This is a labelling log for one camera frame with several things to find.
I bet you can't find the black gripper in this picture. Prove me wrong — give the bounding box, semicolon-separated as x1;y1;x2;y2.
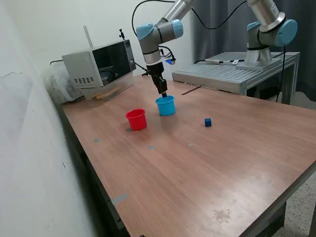
145;62;169;98

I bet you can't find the blue plastic cup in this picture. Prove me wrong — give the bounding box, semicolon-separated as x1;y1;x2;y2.
155;95;176;117

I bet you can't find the brown wooden strip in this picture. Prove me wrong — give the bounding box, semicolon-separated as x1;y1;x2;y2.
181;85;201;96

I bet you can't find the clear plastic box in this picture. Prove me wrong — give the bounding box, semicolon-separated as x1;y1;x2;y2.
81;73;135;101

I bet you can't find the red plastic cup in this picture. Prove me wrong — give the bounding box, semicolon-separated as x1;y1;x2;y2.
125;108;148;131

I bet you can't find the aluminium profile robot stand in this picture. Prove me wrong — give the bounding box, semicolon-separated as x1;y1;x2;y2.
172;51;301;106

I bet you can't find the silver microwave oven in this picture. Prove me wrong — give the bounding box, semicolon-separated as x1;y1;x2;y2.
61;39;137;91

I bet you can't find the white metal rod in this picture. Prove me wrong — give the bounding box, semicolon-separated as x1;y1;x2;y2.
83;24;94;48

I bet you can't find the aluminium base mounting plate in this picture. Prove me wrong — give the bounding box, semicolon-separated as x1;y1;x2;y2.
236;63;275;72

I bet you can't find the clear plastic bag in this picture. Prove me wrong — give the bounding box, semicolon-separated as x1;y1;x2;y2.
41;65;84;104

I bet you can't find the grey tape strip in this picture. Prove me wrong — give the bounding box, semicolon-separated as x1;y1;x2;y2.
111;193;128;205

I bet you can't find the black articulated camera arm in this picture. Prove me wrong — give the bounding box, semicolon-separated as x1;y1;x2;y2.
134;61;151;77

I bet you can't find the white cable with silver connector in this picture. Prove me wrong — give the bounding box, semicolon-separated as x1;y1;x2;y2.
194;58;245;65

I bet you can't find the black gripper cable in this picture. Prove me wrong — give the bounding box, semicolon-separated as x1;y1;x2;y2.
131;0;248;62

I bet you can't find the thick black cable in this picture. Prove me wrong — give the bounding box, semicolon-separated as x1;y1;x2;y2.
275;45;286;103

